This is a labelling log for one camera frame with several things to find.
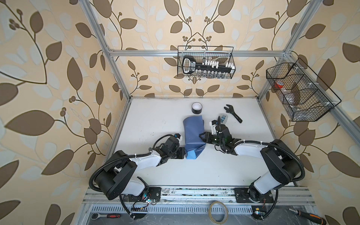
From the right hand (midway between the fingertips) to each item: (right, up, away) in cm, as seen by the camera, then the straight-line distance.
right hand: (201, 137), depth 90 cm
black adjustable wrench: (+26, +18, +21) cm, 38 cm away
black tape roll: (-2, +20, +24) cm, 31 cm away
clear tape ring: (+9, -32, -22) cm, 40 cm away
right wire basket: (+53, +24, -18) cm, 60 cm away
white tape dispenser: (+18, +12, +11) cm, 24 cm away
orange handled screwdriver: (+50, -34, -24) cm, 65 cm away
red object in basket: (+49, +34, -2) cm, 60 cm away
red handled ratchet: (-55, -35, -22) cm, 69 cm away
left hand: (-9, -9, -3) cm, 13 cm away
